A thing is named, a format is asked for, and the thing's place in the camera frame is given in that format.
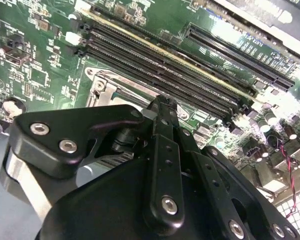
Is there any silver-topped CPU plate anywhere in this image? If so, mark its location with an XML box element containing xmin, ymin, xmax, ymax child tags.
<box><xmin>113</xmin><ymin>87</ymin><xmax>153</xmax><ymax>108</ymax></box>

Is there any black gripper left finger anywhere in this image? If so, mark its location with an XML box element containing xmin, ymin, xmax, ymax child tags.
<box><xmin>0</xmin><ymin>95</ymin><xmax>186</xmax><ymax>236</ymax></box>

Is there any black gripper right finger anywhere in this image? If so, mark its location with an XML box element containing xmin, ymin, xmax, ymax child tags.
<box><xmin>168</xmin><ymin>99</ymin><xmax>300</xmax><ymax>240</ymax></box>

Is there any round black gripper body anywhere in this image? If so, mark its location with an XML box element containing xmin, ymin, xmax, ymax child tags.
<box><xmin>33</xmin><ymin>149</ymin><xmax>300</xmax><ymax>240</ymax></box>

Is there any metal socket cover frame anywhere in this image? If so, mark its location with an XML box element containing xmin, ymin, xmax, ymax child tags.
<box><xmin>93</xmin><ymin>72</ymin><xmax>158</xmax><ymax>111</ymax></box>

